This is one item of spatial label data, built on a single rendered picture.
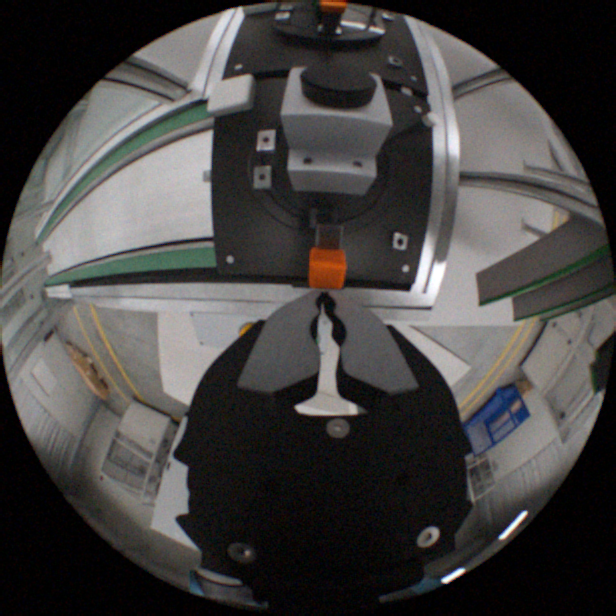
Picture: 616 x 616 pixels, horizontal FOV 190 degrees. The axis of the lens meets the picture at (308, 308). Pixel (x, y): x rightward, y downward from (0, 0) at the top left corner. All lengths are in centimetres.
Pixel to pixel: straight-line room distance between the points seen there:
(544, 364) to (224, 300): 423
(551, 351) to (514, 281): 392
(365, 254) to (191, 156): 27
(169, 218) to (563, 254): 48
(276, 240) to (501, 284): 26
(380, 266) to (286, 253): 10
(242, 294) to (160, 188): 22
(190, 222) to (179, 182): 7
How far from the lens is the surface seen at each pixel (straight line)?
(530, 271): 24
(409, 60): 33
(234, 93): 24
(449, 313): 49
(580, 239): 24
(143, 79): 27
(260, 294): 25
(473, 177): 31
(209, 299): 29
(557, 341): 413
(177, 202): 33
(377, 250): 22
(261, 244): 22
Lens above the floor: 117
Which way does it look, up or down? 59 degrees down
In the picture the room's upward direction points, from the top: 177 degrees counter-clockwise
